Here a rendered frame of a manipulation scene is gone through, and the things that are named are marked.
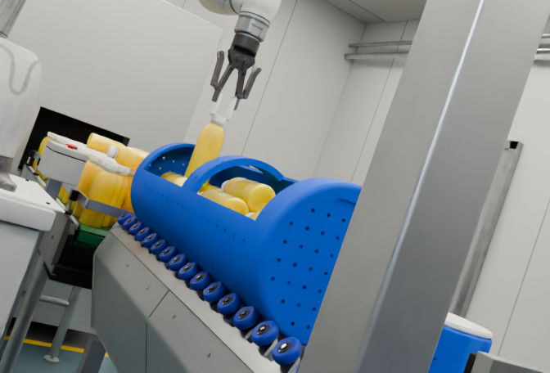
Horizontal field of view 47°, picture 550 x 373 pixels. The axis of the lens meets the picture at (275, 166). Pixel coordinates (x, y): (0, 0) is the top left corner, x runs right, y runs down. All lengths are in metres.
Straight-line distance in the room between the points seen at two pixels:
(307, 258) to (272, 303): 0.09
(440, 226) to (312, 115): 6.72
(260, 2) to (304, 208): 0.87
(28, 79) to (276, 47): 5.64
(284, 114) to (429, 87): 6.52
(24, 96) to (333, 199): 0.64
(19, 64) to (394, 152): 1.01
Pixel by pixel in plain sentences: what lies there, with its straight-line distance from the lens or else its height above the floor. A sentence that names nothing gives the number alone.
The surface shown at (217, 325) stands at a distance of 1.15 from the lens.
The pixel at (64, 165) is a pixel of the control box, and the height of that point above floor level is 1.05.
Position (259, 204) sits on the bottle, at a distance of 1.37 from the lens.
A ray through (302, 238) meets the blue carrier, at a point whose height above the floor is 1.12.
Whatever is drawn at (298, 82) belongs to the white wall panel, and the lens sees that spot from 7.01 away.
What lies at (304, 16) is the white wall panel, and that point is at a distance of 7.07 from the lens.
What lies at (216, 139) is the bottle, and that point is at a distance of 1.73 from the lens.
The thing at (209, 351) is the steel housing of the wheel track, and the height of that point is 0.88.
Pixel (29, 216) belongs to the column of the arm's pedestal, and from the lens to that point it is 1.27.
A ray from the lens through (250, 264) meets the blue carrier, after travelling 1.04.
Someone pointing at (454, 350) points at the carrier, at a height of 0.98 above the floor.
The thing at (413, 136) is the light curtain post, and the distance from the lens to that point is 0.42.
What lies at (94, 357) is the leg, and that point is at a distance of 1.92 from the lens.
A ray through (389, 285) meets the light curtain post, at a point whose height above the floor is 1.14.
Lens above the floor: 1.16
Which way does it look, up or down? 3 degrees up
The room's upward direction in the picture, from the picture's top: 20 degrees clockwise
